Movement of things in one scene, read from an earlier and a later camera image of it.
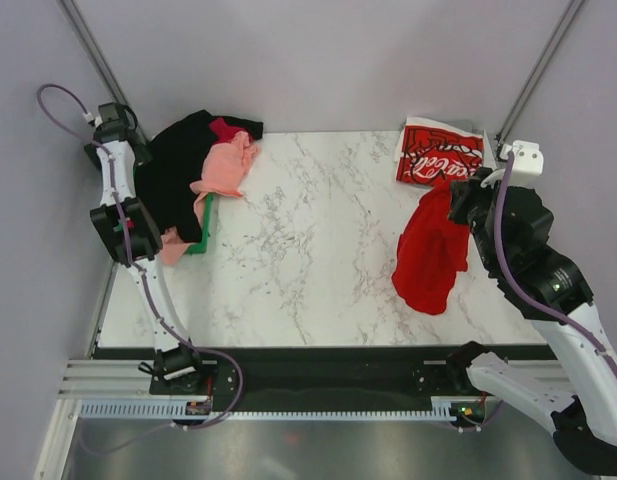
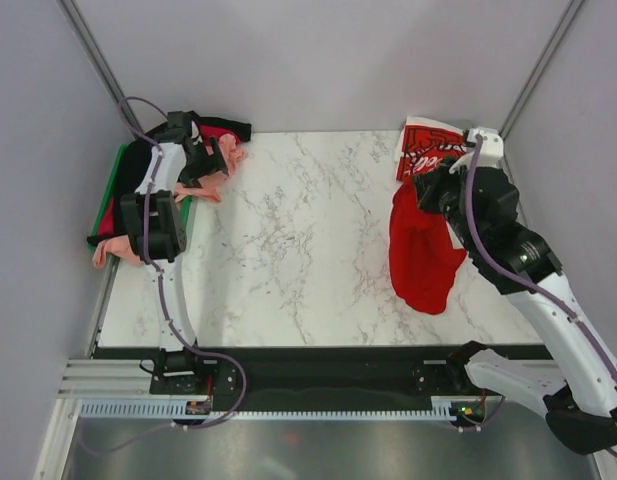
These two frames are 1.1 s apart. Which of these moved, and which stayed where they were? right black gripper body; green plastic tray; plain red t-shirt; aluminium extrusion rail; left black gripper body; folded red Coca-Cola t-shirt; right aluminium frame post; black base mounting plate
Moved: plain red t-shirt; green plastic tray; right black gripper body; left black gripper body
Stayed: right aluminium frame post; folded red Coca-Cola t-shirt; black base mounting plate; aluminium extrusion rail
